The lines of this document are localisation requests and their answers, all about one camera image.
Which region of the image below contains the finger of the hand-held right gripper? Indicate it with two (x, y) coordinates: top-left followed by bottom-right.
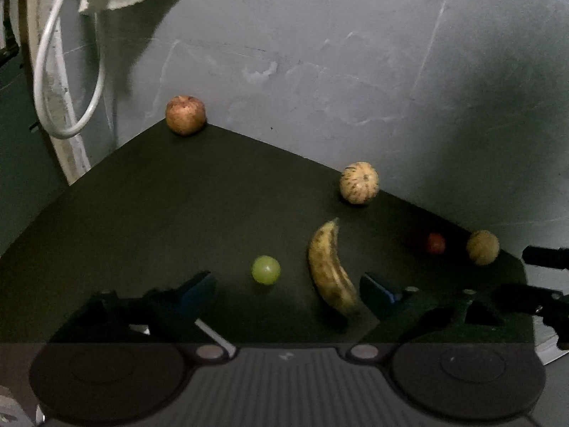
(493, 282), (569, 321)
(521, 244), (569, 272)

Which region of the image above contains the green grape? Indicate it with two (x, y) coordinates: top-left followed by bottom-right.
(251, 255), (281, 286)

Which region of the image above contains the brownish red apple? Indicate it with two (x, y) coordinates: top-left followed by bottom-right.
(165, 95), (206, 136)

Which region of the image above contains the white cable loop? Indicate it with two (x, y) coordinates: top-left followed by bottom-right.
(33, 0), (106, 139)

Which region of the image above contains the heavily striped pepino melon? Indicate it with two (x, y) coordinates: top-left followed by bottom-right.
(340, 161), (380, 206)

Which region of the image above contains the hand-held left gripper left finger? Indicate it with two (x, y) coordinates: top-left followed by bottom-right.
(49, 270), (227, 361)

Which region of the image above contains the dark spotted banana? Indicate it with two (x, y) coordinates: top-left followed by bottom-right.
(308, 218), (362, 317)

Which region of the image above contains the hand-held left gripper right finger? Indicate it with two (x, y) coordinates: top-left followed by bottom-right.
(347, 271), (534, 361)

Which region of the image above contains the pale pepino melon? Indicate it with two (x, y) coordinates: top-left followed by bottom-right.
(466, 230), (500, 266)

